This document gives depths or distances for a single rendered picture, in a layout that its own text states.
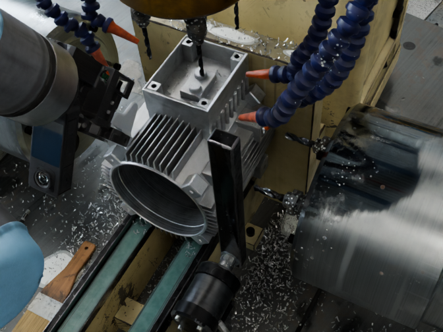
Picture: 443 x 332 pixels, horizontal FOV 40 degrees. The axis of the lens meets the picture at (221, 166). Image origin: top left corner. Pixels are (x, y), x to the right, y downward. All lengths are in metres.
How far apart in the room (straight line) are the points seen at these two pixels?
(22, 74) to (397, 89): 0.90
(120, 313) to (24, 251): 0.52
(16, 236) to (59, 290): 0.60
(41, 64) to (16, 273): 0.21
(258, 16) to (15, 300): 0.63
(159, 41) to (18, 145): 0.26
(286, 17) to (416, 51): 0.51
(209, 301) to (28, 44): 0.37
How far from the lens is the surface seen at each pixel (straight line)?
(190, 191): 0.79
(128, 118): 0.79
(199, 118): 0.80
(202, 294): 0.75
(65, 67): 0.62
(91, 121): 0.71
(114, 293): 0.94
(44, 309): 1.05
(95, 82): 0.71
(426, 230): 0.69
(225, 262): 0.79
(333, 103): 1.03
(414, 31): 1.45
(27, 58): 0.57
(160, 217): 0.93
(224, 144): 0.60
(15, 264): 0.46
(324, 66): 0.57
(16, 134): 0.92
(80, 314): 0.91
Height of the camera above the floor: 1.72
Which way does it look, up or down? 53 degrees down
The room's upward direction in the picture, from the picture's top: 6 degrees counter-clockwise
